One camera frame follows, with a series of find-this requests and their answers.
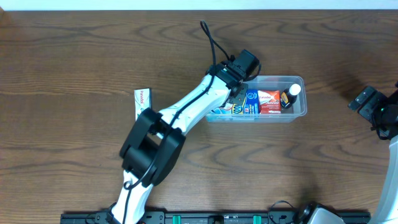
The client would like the blue Cool Fever box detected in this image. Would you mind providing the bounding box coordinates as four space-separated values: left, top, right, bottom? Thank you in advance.
207 89 261 121

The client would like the red Panadol ActiFast box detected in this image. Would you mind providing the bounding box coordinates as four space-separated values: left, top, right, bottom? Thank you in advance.
257 90 281 114

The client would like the dark bottle white cap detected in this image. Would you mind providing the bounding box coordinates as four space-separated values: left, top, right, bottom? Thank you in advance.
280 83 302 109

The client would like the white Panadol box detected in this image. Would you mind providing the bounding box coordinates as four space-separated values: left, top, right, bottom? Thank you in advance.
134 88 152 119

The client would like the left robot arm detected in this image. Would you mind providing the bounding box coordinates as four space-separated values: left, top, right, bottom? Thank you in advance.
107 59 261 223

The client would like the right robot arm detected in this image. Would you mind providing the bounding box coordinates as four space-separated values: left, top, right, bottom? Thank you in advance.
293 86 397 224

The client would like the clear plastic container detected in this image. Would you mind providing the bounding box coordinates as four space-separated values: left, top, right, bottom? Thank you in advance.
206 75 307 123

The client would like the left camera cable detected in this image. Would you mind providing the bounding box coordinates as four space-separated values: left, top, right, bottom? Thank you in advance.
121 20 236 224

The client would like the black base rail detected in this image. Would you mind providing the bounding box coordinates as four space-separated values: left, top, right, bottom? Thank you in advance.
60 210 371 224

